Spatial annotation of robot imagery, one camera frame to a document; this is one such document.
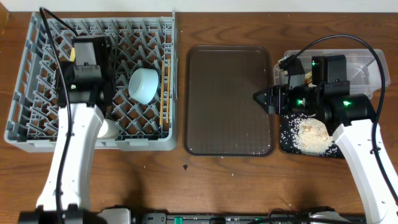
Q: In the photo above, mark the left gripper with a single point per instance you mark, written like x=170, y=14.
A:
x=74, y=70

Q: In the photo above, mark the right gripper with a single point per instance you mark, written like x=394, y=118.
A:
x=276, y=96

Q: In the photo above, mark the light blue bowl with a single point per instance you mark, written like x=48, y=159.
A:
x=143, y=85

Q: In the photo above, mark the wooden chopstick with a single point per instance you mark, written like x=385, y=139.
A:
x=168, y=91
x=162, y=93

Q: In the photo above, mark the yellow plate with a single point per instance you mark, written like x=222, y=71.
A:
x=72, y=55

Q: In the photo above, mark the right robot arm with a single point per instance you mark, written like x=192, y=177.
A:
x=352, y=122

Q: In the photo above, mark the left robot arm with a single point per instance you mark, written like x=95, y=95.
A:
x=85, y=90

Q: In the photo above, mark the black waste tray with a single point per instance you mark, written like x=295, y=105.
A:
x=287, y=140

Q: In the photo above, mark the rice food waste pile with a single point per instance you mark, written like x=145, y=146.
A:
x=311, y=137

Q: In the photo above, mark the dark brown serving tray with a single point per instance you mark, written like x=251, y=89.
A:
x=221, y=115

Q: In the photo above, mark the grey dish rack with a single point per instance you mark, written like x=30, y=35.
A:
x=137, y=42

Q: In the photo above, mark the white cup in rack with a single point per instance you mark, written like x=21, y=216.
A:
x=108, y=130

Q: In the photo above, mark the clear plastic bin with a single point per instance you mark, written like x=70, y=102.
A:
x=362, y=69

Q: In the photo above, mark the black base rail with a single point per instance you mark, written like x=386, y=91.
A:
x=278, y=215

